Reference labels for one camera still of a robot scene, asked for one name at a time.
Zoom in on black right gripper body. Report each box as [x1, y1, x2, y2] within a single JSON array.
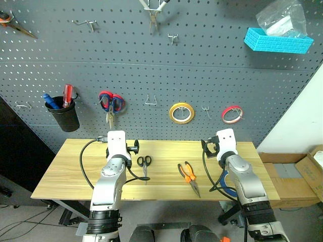
[[211, 137, 220, 155]]

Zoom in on black handled scissors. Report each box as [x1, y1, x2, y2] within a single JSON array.
[[136, 155, 152, 186]]

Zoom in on orange black needle-nose pliers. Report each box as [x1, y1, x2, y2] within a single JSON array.
[[177, 161, 202, 199]]

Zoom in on blue tape roll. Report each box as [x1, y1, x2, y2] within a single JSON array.
[[219, 170, 239, 198]]

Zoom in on black tool cup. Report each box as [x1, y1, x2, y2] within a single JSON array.
[[44, 92, 80, 133]]

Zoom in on red tape roll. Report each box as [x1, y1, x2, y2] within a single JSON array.
[[222, 105, 244, 125]]

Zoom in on silver yellow tape hook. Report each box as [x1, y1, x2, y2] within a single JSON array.
[[178, 105, 191, 122]]

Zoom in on yellow tape roll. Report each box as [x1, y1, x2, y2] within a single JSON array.
[[169, 102, 196, 125]]

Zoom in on grey perforated pegboard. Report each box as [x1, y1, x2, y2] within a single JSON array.
[[0, 0, 323, 154]]

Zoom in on grey metal floor bar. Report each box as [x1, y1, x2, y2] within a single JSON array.
[[137, 221, 192, 230]]

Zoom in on dark grey rounded shape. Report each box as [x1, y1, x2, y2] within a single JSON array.
[[129, 224, 156, 242], [180, 224, 220, 242]]

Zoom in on flat brown cardboard box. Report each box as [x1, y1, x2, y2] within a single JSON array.
[[257, 152, 321, 209]]

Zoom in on black cabinet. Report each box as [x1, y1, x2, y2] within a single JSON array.
[[0, 95, 57, 193]]

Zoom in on open brown cardboard box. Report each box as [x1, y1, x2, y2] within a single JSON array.
[[294, 144, 323, 196]]

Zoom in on blue plastic bin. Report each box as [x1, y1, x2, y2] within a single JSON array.
[[243, 27, 315, 55]]

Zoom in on long silver peg hook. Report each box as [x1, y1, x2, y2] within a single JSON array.
[[72, 19, 98, 33]]

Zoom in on clear plastic bag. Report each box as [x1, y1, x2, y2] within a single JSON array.
[[255, 0, 308, 38]]

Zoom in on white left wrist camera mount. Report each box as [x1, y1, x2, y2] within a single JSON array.
[[106, 130, 128, 163]]

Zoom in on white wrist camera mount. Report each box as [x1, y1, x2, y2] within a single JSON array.
[[216, 128, 238, 162], [106, 130, 128, 163]]

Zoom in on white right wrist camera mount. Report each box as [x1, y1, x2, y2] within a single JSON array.
[[216, 128, 238, 162]]

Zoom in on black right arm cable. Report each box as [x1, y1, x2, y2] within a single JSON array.
[[202, 148, 239, 202]]

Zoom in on red blue handled scissors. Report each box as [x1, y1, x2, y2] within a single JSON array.
[[97, 90, 126, 130]]

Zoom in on black table frame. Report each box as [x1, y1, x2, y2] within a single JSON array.
[[40, 199, 245, 227]]

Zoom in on red handled screwdriver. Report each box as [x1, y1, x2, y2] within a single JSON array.
[[62, 84, 75, 108]]

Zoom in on blue handled screwdriver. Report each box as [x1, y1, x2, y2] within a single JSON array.
[[42, 93, 61, 110]]

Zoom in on thin black floor cable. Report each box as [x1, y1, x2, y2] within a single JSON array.
[[0, 208, 79, 241]]

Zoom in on white handled silver pliers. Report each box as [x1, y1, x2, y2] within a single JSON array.
[[138, 0, 171, 33]]

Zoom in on orange handled snips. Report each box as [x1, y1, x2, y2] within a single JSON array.
[[0, 10, 38, 40]]

